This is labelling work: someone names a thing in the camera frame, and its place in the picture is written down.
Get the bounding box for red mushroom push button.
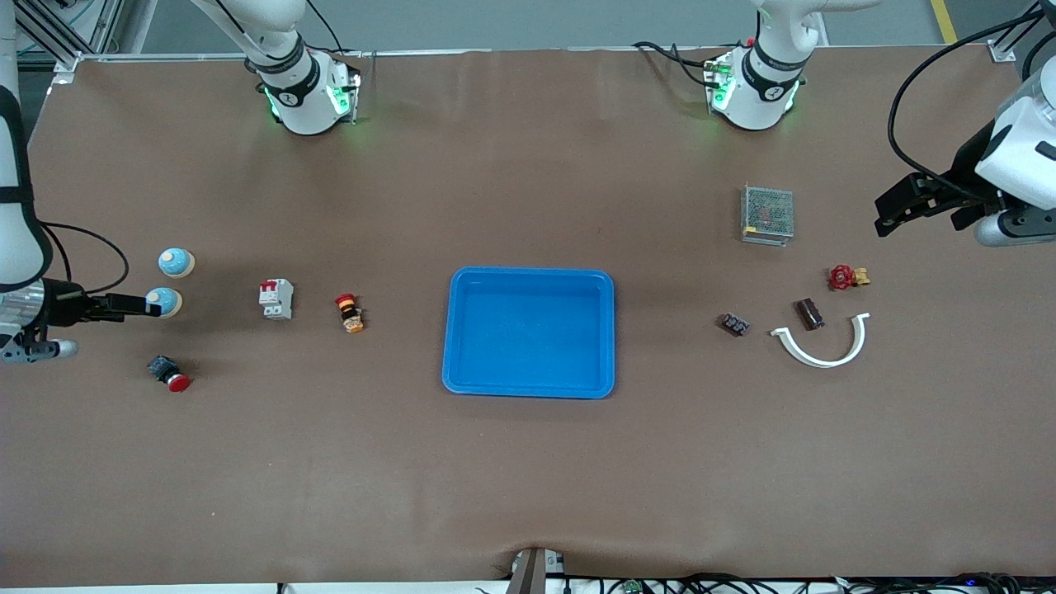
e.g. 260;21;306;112
147;355;192;393

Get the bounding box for perforated metal power supply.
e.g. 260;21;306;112
741;185;795;248

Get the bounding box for white red circuit breaker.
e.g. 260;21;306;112
258;278;295;320

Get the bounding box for white half-round pipe clamp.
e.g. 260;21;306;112
770;312;871;369

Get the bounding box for base connector box green light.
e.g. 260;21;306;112
703;56;735;114
328;70;362;125

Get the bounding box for blue plastic tray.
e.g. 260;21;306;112
441;266;617;400

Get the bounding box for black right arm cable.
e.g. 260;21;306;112
40;219;131;295

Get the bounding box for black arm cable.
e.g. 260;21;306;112
40;219;131;295
888;8;1056;203

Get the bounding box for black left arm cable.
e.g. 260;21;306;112
888;8;1056;203

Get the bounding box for aluminium frame profile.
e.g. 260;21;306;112
15;0;125;83
988;0;1042;64

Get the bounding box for orange red emergency stop switch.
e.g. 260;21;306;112
334;292;365;334

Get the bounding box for silver table edge rail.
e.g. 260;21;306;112
51;48;496;87

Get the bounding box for black base cable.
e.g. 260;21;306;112
633;40;714;87

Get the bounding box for grey metal mount bracket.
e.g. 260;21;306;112
505;547;567;594

